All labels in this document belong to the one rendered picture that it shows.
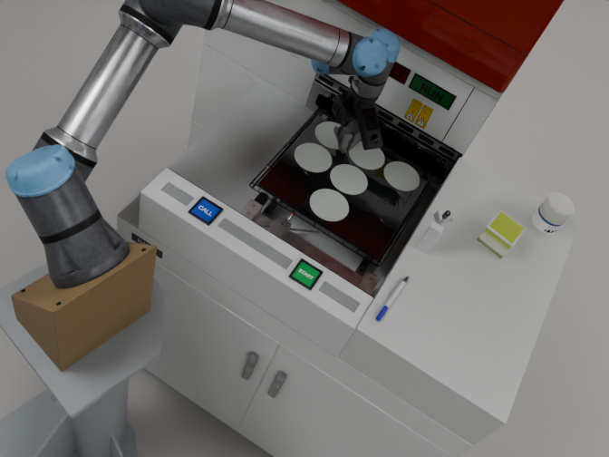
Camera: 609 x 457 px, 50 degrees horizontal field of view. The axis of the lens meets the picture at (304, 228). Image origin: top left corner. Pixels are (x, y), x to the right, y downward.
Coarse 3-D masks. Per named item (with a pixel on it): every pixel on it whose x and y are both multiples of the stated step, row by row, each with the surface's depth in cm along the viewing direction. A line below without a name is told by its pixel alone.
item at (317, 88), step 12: (324, 84) 179; (312, 96) 182; (312, 108) 185; (324, 108) 184; (384, 120) 177; (396, 132) 176; (384, 144) 181; (408, 144) 176; (420, 144) 174; (408, 156) 181; (432, 156) 175; (444, 156) 174
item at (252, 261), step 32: (160, 192) 143; (192, 192) 145; (160, 224) 146; (192, 224) 140; (224, 224) 142; (256, 224) 144; (192, 256) 148; (224, 256) 142; (256, 256) 139; (288, 256) 141; (256, 288) 144; (288, 288) 137; (320, 288) 139; (352, 288) 140; (288, 320) 146; (320, 320) 139; (352, 320) 136
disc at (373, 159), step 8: (360, 144) 175; (352, 152) 172; (360, 152) 173; (368, 152) 174; (376, 152) 175; (360, 160) 171; (368, 160) 172; (376, 160) 173; (368, 168) 171; (376, 168) 171
